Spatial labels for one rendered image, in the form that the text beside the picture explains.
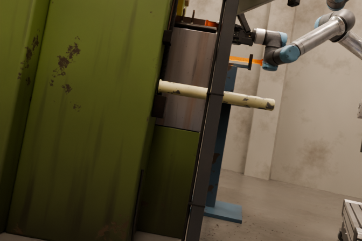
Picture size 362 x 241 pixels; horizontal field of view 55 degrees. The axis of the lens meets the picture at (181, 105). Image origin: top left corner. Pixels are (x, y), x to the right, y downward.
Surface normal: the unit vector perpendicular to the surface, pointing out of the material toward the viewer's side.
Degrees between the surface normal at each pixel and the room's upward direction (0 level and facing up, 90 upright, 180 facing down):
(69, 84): 90
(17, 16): 90
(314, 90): 90
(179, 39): 90
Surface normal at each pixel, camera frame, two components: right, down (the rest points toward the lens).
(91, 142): -0.04, -0.06
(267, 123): -0.38, -0.11
